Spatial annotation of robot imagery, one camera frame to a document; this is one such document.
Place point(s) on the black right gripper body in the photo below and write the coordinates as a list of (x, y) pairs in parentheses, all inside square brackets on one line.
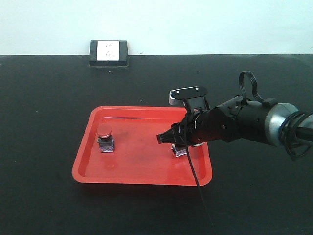
[(202, 124)]

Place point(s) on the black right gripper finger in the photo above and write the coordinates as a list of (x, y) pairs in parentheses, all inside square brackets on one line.
[(177, 127), (169, 137)]

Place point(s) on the yellow mushroom push button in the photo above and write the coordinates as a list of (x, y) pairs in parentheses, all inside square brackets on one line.
[(180, 150)]

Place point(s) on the red mushroom push button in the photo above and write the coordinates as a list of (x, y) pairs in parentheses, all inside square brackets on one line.
[(105, 138)]

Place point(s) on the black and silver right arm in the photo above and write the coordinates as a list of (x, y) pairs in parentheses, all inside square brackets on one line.
[(277, 124)]

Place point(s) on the red plastic tray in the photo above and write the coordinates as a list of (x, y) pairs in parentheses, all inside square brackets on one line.
[(138, 158)]

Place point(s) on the white socket black housing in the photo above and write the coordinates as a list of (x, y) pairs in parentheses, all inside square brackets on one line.
[(108, 53)]

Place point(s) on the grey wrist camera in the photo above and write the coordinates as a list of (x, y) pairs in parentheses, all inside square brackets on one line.
[(191, 97)]

